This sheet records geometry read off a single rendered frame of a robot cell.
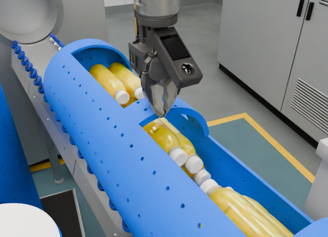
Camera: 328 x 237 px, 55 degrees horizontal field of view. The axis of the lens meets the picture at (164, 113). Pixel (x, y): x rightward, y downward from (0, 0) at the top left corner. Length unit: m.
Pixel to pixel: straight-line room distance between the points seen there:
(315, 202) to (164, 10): 0.60
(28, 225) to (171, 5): 0.52
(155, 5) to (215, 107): 2.43
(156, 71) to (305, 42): 2.00
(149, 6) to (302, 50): 2.07
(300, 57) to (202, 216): 2.14
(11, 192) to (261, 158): 1.68
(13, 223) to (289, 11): 2.28
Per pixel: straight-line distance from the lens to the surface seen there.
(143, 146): 0.60
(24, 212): 0.78
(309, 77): 2.52
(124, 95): 0.92
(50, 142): 2.06
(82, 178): 1.03
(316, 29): 2.43
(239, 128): 2.70
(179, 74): 0.52
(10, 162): 1.48
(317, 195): 0.88
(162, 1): 0.53
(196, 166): 0.73
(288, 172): 2.42
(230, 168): 0.77
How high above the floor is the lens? 1.61
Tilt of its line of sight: 35 degrees down
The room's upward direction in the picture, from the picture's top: straight up
